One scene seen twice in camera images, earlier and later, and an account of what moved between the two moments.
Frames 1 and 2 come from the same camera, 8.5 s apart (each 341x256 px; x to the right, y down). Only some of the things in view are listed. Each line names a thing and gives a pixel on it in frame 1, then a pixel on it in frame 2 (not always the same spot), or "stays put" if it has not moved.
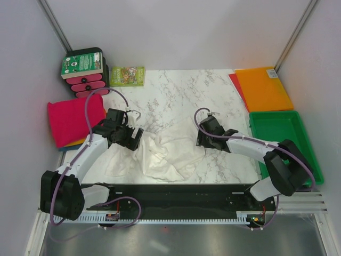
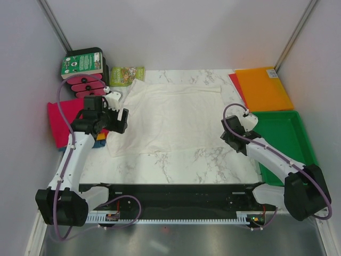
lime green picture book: [127, 76] stays put
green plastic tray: [279, 126] stays put
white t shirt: [176, 153] -> [164, 118]
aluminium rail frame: [297, 229] stays put
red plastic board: [234, 79] stays put
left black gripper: [130, 143] -> [117, 126]
